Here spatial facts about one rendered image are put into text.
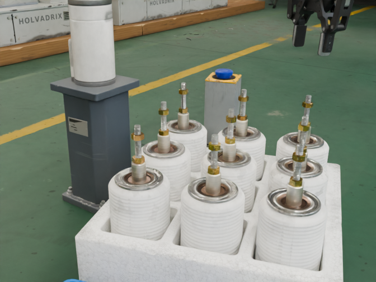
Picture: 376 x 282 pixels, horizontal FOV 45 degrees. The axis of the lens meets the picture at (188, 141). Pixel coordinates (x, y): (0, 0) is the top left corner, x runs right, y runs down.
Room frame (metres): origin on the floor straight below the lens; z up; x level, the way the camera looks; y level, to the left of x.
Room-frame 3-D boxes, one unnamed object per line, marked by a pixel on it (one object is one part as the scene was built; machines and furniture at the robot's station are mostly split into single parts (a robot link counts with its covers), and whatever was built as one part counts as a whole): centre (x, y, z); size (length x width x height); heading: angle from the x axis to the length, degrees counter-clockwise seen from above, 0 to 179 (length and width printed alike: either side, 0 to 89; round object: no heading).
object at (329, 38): (0.76, -0.23, 0.45); 0.03 x 0.01 x 0.05; 26
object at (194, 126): (0.86, 0.01, 0.25); 0.08 x 0.08 x 0.01
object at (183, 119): (0.86, 0.01, 0.26); 0.02 x 0.02 x 0.03
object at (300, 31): (0.83, -0.20, 0.44); 0.02 x 0.01 x 0.04; 116
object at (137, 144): (0.63, 0.08, 0.30); 0.01 x 0.01 x 0.08
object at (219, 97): (1.01, -0.08, 0.16); 0.07 x 0.07 x 0.31; 74
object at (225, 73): (1.01, -0.08, 0.32); 0.04 x 0.04 x 0.02
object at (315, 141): (0.80, -0.22, 0.25); 0.08 x 0.08 x 0.01
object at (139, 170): (0.63, 0.08, 0.26); 0.02 x 0.02 x 0.03
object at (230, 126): (0.71, -0.07, 0.30); 0.01 x 0.01 x 0.08
